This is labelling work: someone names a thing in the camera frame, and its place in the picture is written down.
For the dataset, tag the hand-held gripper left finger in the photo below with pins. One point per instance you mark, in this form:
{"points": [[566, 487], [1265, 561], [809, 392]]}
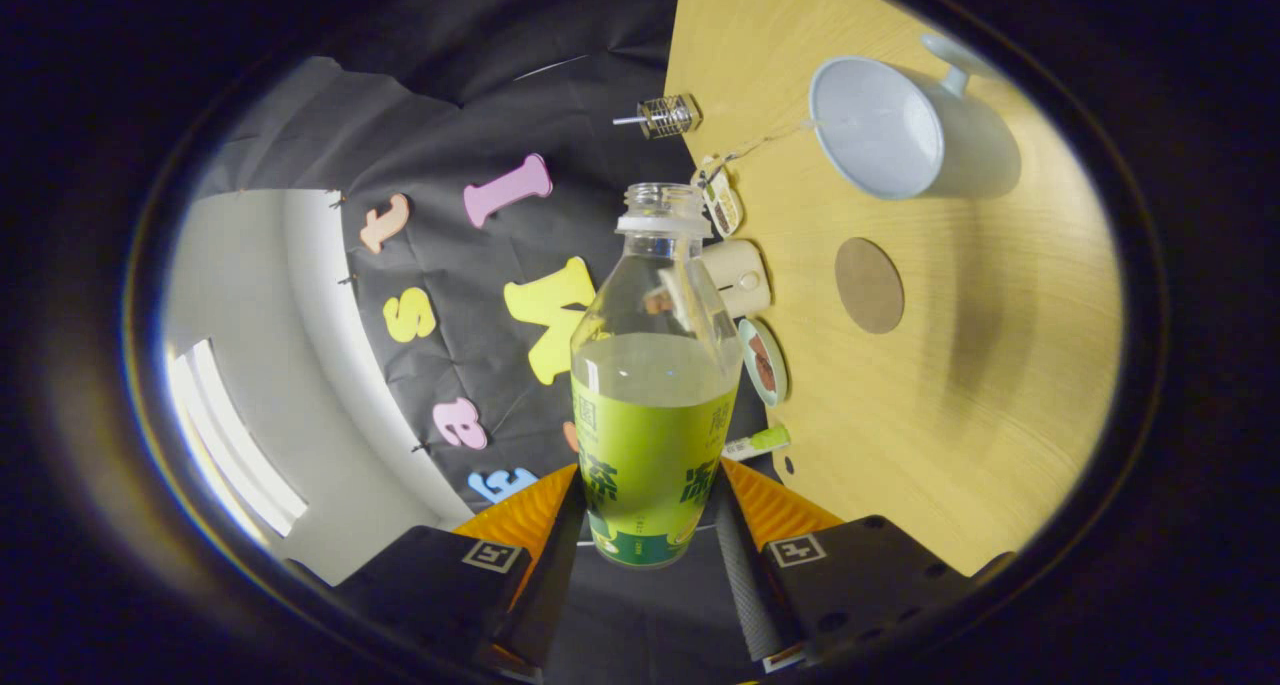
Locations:
{"points": [[555, 585]]}

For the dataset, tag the white toaster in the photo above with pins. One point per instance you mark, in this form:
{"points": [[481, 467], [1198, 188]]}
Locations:
{"points": [[740, 280]]}

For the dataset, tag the white cup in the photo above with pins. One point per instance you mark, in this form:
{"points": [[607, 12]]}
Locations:
{"points": [[880, 125]]}

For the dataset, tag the brown food slice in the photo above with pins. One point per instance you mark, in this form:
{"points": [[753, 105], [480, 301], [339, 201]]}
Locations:
{"points": [[762, 350], [768, 378]]}

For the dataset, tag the wooden table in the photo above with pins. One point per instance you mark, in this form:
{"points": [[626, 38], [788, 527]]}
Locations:
{"points": [[1000, 415]]}

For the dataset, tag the brown round coaster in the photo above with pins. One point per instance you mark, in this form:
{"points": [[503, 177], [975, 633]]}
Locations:
{"points": [[870, 285]]}

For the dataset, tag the small white green bottle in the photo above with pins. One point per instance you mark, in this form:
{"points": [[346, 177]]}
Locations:
{"points": [[760, 442]]}

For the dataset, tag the white divided dish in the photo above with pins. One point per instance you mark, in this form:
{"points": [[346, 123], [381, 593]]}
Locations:
{"points": [[722, 205]]}

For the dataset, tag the pale green plate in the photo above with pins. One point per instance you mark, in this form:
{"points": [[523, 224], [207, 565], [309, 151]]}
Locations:
{"points": [[782, 377]]}

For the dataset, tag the black backdrop cloth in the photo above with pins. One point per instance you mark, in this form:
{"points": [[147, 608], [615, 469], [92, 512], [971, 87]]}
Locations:
{"points": [[450, 115]]}

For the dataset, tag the ceiling light panel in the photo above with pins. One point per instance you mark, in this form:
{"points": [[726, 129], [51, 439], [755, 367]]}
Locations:
{"points": [[230, 445]]}

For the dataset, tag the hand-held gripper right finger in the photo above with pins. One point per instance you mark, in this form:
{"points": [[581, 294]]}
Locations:
{"points": [[740, 585]]}

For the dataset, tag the green label juice bottle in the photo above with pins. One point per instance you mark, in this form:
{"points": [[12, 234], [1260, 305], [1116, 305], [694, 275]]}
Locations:
{"points": [[650, 455]]}

